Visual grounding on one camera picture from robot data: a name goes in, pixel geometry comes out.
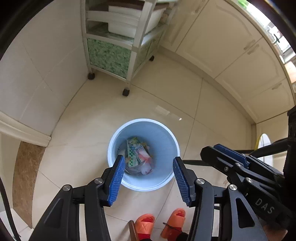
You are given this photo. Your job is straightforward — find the white tissue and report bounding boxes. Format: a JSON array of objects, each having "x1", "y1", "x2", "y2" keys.
[{"x1": 140, "y1": 162, "x2": 153, "y2": 175}]

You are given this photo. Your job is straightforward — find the blue plastic trash bin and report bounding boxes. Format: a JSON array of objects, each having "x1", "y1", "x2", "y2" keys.
[{"x1": 107, "y1": 118, "x2": 180, "y2": 192}]

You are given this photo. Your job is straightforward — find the round white marble table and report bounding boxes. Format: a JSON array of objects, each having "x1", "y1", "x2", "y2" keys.
[{"x1": 255, "y1": 133, "x2": 271, "y2": 150}]

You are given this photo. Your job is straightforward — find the right orange slipper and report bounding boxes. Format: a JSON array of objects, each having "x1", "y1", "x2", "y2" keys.
[{"x1": 161, "y1": 208, "x2": 186, "y2": 240}]

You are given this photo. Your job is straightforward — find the orange slipper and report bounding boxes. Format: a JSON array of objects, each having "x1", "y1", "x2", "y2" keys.
[
  {"x1": 135, "y1": 213, "x2": 155, "y2": 240},
  {"x1": 161, "y1": 208, "x2": 186, "y2": 240}
]

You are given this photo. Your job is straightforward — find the left orange slipper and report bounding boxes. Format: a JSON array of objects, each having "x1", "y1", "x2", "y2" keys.
[{"x1": 135, "y1": 213, "x2": 155, "y2": 240}]

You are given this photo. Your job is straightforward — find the cream lower cabinets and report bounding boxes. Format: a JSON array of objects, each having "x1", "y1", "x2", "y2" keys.
[{"x1": 163, "y1": 1, "x2": 295, "y2": 123}]

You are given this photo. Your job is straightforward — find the white rolling storage cart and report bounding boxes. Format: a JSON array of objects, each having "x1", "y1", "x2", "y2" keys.
[{"x1": 80, "y1": 1, "x2": 178, "y2": 96}]

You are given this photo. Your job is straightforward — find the green dish soap bottle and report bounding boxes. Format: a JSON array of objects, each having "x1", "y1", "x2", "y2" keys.
[{"x1": 238, "y1": 0, "x2": 249, "y2": 9}]

